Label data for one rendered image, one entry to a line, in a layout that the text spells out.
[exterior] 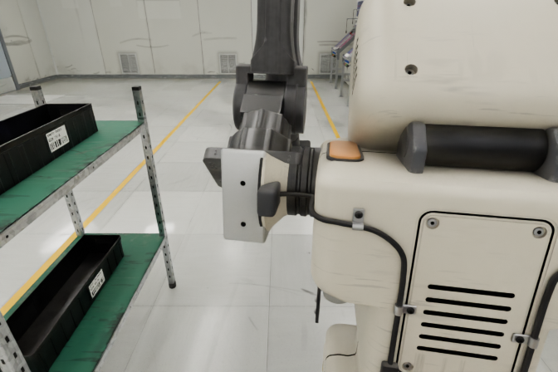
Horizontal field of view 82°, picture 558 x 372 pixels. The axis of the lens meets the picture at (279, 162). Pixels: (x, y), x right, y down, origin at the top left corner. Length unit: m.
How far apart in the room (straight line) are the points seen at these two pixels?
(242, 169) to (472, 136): 0.22
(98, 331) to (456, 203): 1.30
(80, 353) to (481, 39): 1.35
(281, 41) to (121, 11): 8.35
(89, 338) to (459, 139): 1.32
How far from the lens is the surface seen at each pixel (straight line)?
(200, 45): 8.24
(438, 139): 0.30
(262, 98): 0.44
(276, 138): 0.39
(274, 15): 0.46
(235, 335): 1.72
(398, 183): 0.28
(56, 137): 1.24
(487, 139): 0.32
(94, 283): 1.50
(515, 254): 0.33
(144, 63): 8.70
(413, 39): 0.32
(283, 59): 0.46
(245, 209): 0.37
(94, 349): 1.38
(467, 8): 0.35
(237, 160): 0.35
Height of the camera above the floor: 1.36
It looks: 24 degrees down
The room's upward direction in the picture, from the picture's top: straight up
